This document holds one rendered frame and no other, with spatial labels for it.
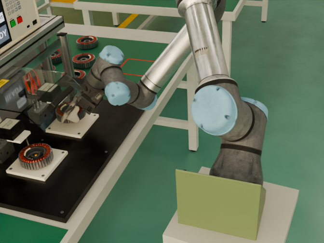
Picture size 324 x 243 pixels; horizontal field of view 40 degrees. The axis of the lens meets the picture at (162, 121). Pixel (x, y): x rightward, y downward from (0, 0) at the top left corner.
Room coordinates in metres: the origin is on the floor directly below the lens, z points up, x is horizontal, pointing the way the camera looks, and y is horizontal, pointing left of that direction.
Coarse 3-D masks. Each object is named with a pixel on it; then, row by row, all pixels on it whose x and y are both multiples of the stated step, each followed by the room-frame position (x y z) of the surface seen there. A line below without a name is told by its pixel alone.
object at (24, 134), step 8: (8, 120) 1.23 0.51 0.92; (16, 120) 1.23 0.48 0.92; (0, 128) 1.18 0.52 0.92; (8, 128) 1.18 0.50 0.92; (16, 128) 1.20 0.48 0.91; (24, 128) 1.23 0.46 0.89; (0, 136) 1.18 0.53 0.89; (8, 136) 1.17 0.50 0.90; (16, 136) 1.18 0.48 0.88; (24, 136) 1.19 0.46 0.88
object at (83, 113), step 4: (76, 104) 1.43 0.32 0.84; (80, 108) 1.39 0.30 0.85; (64, 112) 1.41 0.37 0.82; (80, 112) 1.37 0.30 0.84; (84, 112) 1.39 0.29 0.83; (60, 116) 1.36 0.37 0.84; (80, 116) 1.37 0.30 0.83; (84, 116) 1.39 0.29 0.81; (60, 120) 1.36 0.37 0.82; (68, 120) 1.35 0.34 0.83
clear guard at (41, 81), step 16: (16, 80) 1.23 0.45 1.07; (32, 80) 1.23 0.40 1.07; (48, 80) 1.22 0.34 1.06; (64, 80) 1.23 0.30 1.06; (0, 96) 1.14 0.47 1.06; (16, 96) 1.13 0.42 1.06; (32, 96) 1.12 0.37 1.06; (48, 96) 1.14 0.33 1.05; (16, 112) 1.05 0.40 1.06; (32, 112) 1.05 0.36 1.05; (48, 112) 1.08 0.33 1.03
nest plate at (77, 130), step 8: (56, 120) 1.42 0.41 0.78; (80, 120) 1.41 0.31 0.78; (88, 120) 1.41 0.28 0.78; (48, 128) 1.37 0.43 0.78; (56, 128) 1.37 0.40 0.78; (64, 128) 1.36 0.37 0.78; (72, 128) 1.36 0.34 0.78; (80, 128) 1.36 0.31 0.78; (88, 128) 1.36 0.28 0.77; (72, 136) 1.32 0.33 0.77; (80, 136) 1.31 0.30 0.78
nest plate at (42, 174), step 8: (56, 152) 1.22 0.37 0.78; (64, 152) 1.21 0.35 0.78; (16, 160) 1.19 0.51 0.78; (56, 160) 1.17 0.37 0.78; (8, 168) 1.15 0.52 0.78; (16, 168) 1.15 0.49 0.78; (48, 168) 1.13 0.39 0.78; (24, 176) 1.11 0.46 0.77; (32, 176) 1.10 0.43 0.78; (40, 176) 1.09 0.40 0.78; (48, 176) 1.10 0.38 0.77
